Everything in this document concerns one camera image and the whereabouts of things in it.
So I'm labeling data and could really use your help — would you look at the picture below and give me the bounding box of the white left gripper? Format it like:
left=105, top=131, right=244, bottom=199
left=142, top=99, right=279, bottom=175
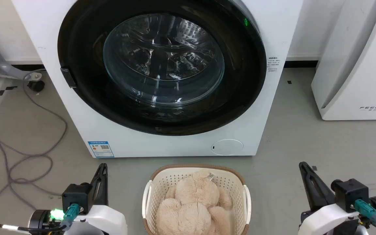
left=67, top=163, right=128, bottom=235

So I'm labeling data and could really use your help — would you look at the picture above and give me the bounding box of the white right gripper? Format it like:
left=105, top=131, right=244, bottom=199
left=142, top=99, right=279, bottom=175
left=297, top=161, right=361, bottom=235

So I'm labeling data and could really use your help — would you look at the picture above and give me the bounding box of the white front-load washing machine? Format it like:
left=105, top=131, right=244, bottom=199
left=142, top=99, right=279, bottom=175
left=11, top=0, right=304, bottom=159

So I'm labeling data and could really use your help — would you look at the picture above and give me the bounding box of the black round washer door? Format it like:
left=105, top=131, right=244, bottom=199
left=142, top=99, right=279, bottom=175
left=57, top=0, right=267, bottom=136

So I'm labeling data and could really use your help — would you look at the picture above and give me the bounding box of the blue energy label sticker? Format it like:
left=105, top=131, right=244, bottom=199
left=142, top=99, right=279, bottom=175
left=87, top=141, right=115, bottom=158

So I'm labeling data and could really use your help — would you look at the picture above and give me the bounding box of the beige perforated laundry basket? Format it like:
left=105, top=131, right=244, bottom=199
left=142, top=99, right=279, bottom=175
left=142, top=164, right=252, bottom=235

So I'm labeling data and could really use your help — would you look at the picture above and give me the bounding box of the beige plush teddy bear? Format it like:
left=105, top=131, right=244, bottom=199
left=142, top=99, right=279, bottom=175
left=156, top=170, right=233, bottom=235

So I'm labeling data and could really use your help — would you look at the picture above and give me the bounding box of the white appliance with grey lettering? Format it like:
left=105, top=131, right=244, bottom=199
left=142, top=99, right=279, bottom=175
left=311, top=0, right=376, bottom=121

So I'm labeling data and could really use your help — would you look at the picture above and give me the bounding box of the grey chair leg with caster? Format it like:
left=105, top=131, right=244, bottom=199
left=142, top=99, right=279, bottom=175
left=0, top=34, right=45, bottom=92

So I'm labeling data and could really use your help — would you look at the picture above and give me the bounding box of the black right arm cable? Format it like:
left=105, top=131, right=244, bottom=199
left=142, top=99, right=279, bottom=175
left=354, top=199, right=376, bottom=235

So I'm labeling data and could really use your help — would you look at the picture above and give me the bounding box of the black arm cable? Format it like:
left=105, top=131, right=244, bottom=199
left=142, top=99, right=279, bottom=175
left=354, top=199, right=376, bottom=235
left=0, top=204, right=80, bottom=235

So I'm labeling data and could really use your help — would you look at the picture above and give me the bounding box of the grey floor cable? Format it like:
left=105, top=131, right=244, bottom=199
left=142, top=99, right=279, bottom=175
left=0, top=69, right=68, bottom=226

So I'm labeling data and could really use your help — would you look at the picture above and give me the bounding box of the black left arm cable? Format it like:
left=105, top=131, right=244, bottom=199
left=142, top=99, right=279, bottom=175
left=0, top=204, right=80, bottom=235

